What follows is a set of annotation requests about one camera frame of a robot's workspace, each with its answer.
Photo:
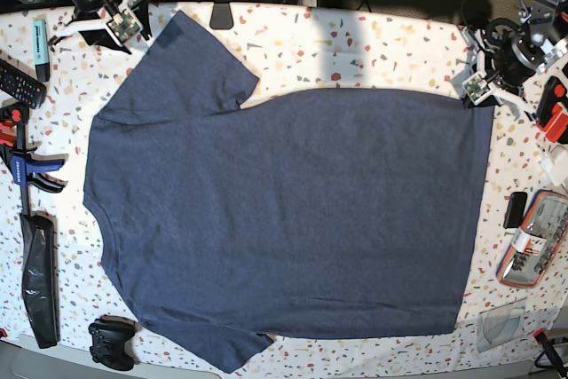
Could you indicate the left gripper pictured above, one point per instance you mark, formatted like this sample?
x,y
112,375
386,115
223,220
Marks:
x,y
481,56

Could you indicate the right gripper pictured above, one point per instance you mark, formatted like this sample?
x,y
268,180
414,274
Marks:
x,y
90,18

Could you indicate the blue T-shirt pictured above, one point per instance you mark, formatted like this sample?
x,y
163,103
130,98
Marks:
x,y
321,214

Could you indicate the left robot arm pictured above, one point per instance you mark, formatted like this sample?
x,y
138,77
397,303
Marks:
x,y
504,54

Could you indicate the red and black tool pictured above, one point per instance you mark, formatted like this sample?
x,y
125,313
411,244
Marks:
x,y
551,114

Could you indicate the mint highlighter pen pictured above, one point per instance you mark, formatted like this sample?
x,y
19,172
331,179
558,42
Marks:
x,y
40,51

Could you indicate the white adapter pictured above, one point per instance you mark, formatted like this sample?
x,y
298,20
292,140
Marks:
x,y
554,165

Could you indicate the black remote control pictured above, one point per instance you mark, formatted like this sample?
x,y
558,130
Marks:
x,y
21,86

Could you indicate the small black box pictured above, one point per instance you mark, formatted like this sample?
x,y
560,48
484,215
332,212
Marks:
x,y
515,211

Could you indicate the transparent pencil case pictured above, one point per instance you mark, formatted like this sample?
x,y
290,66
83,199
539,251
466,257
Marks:
x,y
535,241

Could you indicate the blue bar clamp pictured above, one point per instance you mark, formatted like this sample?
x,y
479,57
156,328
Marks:
x,y
26,170

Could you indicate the clear plastic sleeve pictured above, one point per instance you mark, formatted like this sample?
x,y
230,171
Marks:
x,y
500,325

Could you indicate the black plastic bag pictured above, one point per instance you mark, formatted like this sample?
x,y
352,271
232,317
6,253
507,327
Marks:
x,y
38,278

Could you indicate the black game controller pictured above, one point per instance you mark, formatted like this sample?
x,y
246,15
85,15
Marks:
x,y
108,343

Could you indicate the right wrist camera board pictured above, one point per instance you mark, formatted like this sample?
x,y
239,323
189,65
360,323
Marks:
x,y
123,25

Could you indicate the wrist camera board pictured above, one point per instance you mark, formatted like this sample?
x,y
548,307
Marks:
x,y
123,25
476,88

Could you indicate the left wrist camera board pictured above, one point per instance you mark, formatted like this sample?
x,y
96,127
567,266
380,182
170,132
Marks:
x,y
476,88

